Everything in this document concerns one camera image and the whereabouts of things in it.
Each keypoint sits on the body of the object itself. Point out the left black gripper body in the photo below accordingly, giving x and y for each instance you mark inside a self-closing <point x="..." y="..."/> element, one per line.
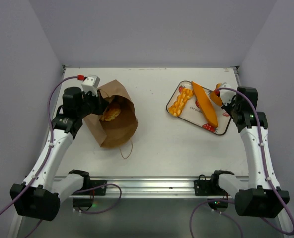
<point x="91" y="104"/>

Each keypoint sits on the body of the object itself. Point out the tall orange fake muffin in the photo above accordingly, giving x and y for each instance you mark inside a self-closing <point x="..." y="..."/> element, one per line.
<point x="215" y="96"/>

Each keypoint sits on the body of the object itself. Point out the flower ring fake bread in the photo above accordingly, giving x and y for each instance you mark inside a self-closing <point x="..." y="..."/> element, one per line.
<point x="112" y="111"/>

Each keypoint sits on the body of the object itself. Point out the long orange fake baguette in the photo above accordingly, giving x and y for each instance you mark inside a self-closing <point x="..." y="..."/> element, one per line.
<point x="205" y="105"/>

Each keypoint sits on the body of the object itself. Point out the brown paper bag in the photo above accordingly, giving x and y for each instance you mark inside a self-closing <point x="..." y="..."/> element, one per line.
<point x="119" y="131"/>

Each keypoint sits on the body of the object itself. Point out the braided yellow fake bread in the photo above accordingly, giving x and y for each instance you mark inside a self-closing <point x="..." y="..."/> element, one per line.
<point x="181" y="100"/>

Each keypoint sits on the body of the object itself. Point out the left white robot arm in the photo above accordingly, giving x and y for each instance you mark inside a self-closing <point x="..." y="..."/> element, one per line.
<point x="37" y="196"/>

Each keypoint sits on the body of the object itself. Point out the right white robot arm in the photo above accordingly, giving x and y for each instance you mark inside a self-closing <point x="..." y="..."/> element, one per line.
<point x="262" y="196"/>

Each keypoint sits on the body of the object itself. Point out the strawberry pattern tray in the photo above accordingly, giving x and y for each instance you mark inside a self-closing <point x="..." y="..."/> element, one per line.
<point x="192" y="112"/>

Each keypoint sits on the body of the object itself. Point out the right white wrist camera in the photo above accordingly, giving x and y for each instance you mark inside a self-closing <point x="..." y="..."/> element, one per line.
<point x="226" y="93"/>

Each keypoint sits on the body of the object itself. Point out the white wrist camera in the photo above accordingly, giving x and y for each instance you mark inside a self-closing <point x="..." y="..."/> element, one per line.
<point x="90" y="85"/>
<point x="226" y="93"/>

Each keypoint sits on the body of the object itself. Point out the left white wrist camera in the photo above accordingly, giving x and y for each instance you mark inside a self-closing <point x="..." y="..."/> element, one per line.
<point x="90" y="85"/>

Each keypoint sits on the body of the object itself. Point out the aluminium mounting rail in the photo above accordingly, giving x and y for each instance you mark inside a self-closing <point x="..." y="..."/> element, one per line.
<point x="153" y="187"/>

